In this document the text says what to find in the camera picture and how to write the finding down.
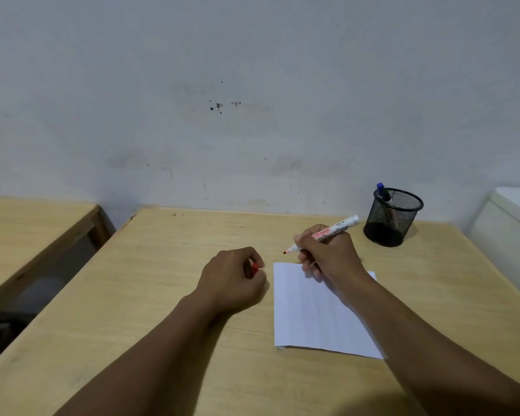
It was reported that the person's left hand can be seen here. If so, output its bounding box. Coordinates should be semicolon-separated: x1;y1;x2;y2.
194;247;268;317

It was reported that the person's right hand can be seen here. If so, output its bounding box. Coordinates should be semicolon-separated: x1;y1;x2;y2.
293;224;369;295

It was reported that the white marker with red tip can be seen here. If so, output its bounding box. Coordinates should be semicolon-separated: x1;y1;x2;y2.
283;215;360;255

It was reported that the person's right forearm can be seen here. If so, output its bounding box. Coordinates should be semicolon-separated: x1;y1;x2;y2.
338;273;520;416

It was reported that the person's left forearm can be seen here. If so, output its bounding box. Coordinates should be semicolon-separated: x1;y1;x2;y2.
54;294;226;416

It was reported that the wooden desk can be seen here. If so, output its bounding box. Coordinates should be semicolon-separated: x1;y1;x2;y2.
0;206;520;416

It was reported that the white paper sheet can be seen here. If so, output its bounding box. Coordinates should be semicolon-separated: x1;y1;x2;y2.
273;262;384;360

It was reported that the black mesh pen holder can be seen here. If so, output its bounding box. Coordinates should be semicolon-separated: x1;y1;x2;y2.
363;188;424;248

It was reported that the white appliance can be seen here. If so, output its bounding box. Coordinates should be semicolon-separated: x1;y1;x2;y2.
467;187;520;308

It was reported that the wooden side table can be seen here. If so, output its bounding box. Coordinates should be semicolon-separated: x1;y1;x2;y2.
0;196;115;327

